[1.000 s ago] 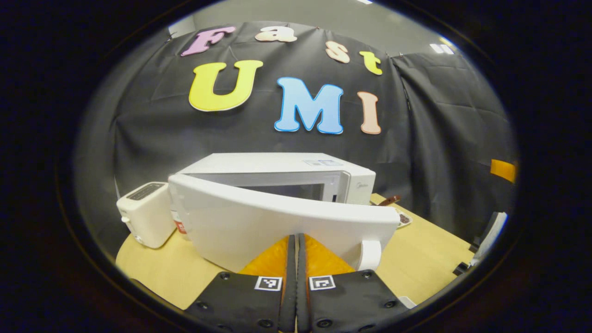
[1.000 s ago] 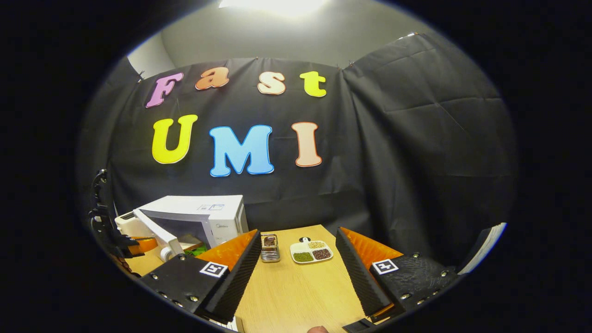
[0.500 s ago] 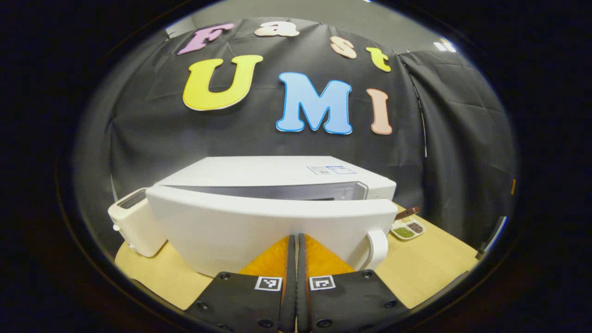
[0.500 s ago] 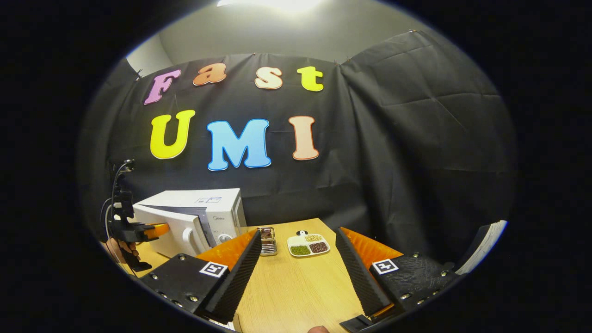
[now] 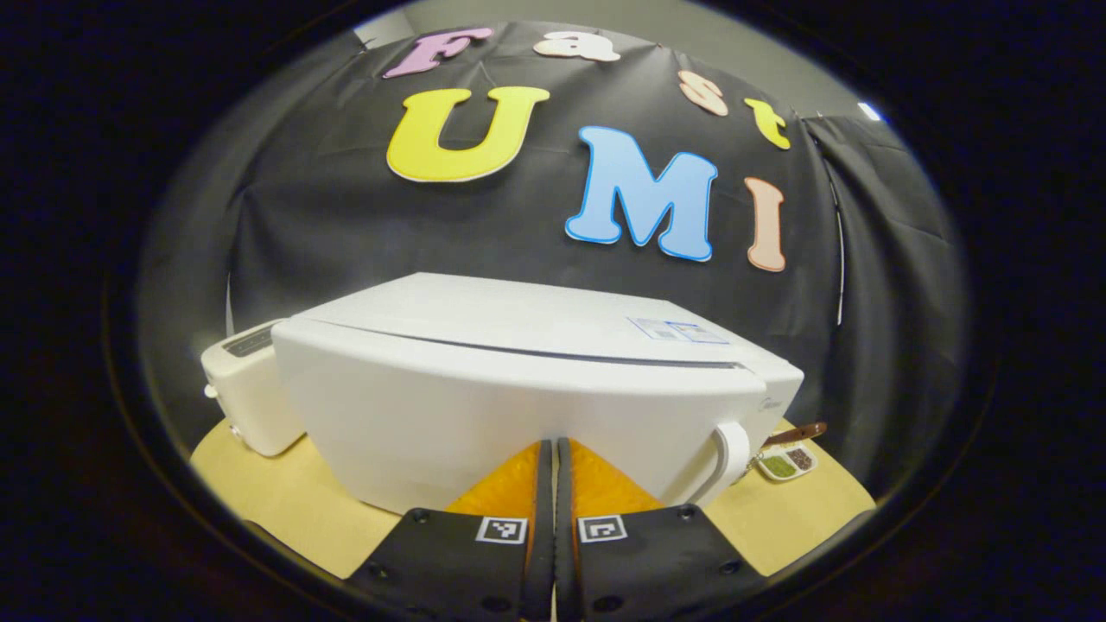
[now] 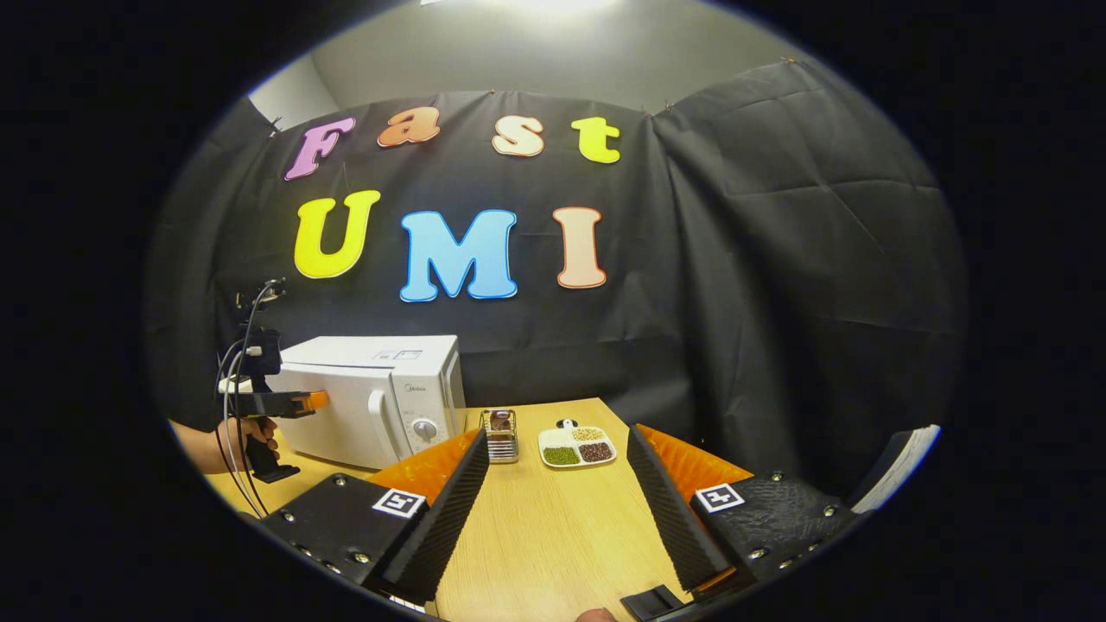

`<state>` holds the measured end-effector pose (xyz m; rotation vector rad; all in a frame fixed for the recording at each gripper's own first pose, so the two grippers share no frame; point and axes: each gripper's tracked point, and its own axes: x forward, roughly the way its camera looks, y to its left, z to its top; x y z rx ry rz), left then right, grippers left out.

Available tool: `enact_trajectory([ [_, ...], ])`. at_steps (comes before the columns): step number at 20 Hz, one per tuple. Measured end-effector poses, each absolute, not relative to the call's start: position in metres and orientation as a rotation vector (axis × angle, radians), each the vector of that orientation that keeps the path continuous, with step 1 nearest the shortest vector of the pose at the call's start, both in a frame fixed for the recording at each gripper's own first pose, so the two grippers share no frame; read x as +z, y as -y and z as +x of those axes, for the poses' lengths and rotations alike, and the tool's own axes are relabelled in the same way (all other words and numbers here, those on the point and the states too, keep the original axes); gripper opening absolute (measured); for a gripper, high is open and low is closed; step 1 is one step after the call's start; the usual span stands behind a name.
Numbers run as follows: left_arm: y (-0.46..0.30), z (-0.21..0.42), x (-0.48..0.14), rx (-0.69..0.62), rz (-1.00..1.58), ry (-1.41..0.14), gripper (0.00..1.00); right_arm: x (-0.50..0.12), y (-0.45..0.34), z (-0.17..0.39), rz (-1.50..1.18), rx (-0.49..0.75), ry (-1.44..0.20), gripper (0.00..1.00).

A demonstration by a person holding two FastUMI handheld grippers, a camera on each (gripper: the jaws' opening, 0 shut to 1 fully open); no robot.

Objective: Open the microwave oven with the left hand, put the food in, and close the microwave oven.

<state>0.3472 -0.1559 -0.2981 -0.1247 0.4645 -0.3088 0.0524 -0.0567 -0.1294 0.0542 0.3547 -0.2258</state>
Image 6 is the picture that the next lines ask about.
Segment black and white gripper cables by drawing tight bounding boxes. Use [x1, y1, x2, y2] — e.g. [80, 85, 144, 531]
[213, 285, 270, 519]

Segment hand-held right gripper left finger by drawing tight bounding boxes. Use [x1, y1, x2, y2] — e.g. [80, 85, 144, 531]
[259, 429, 490, 604]

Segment white panel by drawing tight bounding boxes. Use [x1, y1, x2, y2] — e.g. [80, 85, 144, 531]
[851, 424, 942, 516]

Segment metal wire utensil holder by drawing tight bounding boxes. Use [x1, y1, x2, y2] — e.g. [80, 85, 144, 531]
[480, 409, 519, 464]

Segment black backdrop cloth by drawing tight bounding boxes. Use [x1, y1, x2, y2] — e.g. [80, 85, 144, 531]
[143, 59, 969, 498]

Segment ceiling light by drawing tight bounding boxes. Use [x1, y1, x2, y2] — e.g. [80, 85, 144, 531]
[423, 0, 619, 14]

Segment white microwave oven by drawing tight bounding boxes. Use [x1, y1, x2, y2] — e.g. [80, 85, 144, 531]
[264, 335, 467, 470]

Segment white divided dish of beans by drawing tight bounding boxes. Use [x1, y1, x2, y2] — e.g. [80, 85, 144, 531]
[537, 419, 618, 469]

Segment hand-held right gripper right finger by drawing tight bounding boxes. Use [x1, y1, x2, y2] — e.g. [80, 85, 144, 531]
[626, 424, 865, 595]

